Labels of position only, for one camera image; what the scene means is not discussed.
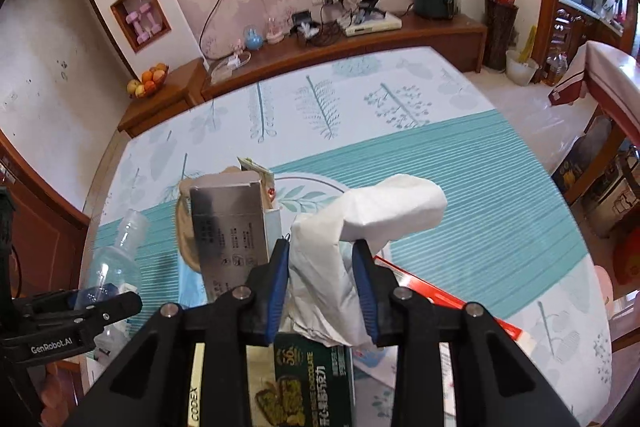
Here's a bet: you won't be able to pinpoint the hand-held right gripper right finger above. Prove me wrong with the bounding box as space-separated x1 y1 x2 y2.
351 241 583 427

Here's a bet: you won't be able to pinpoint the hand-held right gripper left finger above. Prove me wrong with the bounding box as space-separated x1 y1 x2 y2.
65 239 291 427

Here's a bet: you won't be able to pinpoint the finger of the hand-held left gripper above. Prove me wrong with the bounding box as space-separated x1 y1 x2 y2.
12 286 121 315
30 291 143 333

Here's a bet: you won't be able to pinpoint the clear plastic bottle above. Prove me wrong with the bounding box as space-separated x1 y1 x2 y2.
79 209 151 365

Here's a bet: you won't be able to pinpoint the white plastic bag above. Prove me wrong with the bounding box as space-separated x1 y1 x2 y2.
287 174 448 350

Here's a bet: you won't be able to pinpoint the silver carton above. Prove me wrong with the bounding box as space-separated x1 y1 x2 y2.
189 171 281 303

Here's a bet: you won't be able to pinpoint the blue face mask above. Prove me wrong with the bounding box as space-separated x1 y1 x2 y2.
176 252 208 305

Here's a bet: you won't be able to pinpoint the brown wooden door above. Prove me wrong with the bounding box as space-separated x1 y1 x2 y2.
0 129 93 303

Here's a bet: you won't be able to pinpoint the dark green chocolate box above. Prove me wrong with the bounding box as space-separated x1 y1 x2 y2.
274 332 356 427

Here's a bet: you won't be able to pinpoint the pale yellow carton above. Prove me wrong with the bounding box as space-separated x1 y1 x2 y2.
187 339 278 427

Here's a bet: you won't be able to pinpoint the flat white and red carton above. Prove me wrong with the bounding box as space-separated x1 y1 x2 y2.
350 256 538 427

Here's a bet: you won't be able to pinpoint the leaf-patterned teal tablecloth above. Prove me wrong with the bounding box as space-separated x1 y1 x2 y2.
80 46 613 427

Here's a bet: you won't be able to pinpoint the bowl of fruit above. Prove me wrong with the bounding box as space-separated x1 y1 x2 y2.
126 63 170 98

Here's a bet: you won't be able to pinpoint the dark cardboard box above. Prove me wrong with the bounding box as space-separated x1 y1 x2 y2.
552 134 601 202

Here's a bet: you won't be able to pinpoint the blue globe ornament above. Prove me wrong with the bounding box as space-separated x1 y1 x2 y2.
242 26 265 50

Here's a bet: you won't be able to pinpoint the white set-top box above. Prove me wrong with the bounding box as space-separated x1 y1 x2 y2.
344 14 403 38

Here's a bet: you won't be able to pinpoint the steel cooking pot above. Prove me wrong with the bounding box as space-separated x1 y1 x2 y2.
582 147 640 238

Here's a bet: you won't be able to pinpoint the red plastic stool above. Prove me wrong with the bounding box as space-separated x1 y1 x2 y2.
612 227 640 285

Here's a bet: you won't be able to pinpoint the wooden television cabinet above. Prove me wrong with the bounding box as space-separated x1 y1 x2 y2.
117 12 488 138

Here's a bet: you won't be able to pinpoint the white bucket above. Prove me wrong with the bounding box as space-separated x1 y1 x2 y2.
506 49 541 86

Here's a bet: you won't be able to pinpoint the pink dumbbells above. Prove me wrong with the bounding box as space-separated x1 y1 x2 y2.
125 4 163 42

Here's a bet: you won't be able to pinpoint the tall dark stand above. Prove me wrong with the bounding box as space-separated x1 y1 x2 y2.
482 0 521 70

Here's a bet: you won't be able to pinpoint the black television cable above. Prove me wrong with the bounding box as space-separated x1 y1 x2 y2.
197 0 231 58

